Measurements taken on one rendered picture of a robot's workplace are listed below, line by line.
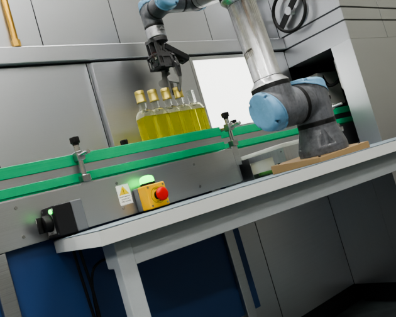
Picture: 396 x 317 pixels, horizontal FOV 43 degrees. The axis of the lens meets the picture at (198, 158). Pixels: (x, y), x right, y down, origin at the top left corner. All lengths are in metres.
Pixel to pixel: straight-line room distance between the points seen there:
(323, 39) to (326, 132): 1.08
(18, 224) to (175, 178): 0.52
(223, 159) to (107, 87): 0.50
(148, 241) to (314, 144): 0.62
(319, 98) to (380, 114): 0.98
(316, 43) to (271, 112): 1.19
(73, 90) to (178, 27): 0.62
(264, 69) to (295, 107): 0.14
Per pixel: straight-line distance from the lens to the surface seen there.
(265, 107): 1.43
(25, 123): 1.75
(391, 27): 2.85
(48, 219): 1.31
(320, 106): 1.53
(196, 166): 1.66
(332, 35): 2.52
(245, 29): 1.49
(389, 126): 2.52
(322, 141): 1.52
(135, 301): 1.13
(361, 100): 2.46
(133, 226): 1.09
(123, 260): 1.12
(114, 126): 1.85
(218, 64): 2.28
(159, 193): 1.43
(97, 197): 1.45
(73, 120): 1.82
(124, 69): 1.96
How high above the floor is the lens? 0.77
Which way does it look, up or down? 3 degrees up
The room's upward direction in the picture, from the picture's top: 16 degrees counter-clockwise
